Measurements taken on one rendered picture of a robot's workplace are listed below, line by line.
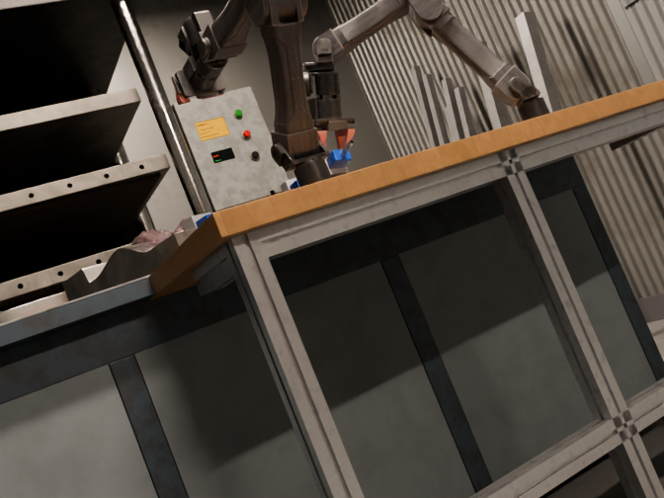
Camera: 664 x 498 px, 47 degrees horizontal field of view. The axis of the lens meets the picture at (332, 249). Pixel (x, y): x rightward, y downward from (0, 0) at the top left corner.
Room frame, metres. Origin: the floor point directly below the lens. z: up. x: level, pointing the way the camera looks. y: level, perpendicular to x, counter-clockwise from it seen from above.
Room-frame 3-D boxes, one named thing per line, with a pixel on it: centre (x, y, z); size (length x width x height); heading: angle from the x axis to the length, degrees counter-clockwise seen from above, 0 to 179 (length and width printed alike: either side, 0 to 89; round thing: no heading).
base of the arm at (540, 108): (1.71, -0.54, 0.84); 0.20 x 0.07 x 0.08; 120
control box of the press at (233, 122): (2.67, 0.22, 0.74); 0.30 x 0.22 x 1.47; 118
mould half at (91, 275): (1.70, 0.35, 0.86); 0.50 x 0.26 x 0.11; 45
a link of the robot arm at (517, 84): (1.71, -0.53, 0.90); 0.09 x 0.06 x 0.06; 177
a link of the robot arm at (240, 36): (1.42, -0.01, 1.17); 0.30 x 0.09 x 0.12; 30
